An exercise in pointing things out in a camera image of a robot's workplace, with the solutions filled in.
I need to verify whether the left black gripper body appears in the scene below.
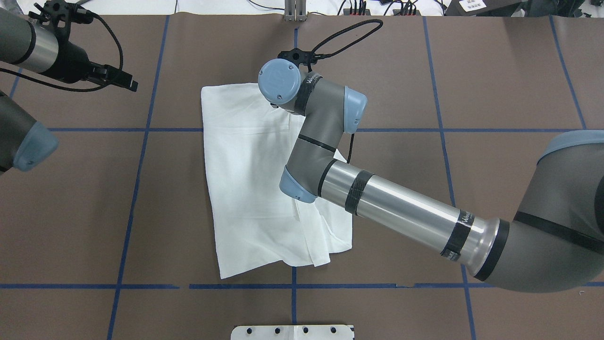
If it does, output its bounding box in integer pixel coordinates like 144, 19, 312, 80
54, 42, 102, 85

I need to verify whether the white long-sleeve printed shirt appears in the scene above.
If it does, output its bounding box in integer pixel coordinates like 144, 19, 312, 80
200, 83, 353, 279

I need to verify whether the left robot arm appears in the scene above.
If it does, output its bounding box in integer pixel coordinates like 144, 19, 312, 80
0, 0, 138, 173

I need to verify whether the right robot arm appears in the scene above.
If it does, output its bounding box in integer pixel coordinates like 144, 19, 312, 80
258, 59, 604, 293

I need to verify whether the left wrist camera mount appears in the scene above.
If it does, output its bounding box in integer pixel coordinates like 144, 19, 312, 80
28, 0, 94, 40

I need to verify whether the aluminium frame post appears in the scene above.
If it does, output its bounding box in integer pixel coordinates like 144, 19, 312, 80
284, 0, 308, 22

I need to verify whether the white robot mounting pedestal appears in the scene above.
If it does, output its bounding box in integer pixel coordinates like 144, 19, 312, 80
230, 324, 355, 340

